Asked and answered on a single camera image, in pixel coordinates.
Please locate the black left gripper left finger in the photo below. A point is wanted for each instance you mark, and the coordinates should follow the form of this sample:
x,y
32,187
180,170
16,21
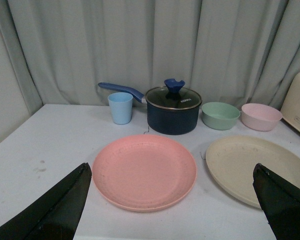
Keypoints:
x,y
56,214

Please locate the cream toaster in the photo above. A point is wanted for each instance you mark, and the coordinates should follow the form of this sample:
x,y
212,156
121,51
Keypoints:
x,y
291,106

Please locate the grey curtain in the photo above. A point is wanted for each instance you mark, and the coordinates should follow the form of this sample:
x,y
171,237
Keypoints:
x,y
57,51

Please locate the cream plate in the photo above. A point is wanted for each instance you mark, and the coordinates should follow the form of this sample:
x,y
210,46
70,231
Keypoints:
x,y
231,161

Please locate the green bowl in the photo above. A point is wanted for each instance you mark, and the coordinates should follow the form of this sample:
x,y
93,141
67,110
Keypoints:
x,y
219,116

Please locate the glass lid with blue knob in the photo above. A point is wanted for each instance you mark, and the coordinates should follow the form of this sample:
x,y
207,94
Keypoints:
x,y
173,96

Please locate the pink bowl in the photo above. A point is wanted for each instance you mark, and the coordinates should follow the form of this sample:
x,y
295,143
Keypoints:
x,y
260,117

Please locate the pink plate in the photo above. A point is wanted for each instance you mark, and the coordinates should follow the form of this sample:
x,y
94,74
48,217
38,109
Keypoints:
x,y
144,173

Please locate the dark blue saucepan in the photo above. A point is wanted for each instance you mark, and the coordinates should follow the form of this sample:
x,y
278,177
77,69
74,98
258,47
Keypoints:
x,y
165,121

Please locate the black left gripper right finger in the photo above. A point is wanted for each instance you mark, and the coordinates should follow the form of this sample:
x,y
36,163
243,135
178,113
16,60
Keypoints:
x,y
280,201

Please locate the light blue cup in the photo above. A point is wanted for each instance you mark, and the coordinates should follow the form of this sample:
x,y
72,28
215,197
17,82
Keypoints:
x,y
120,104

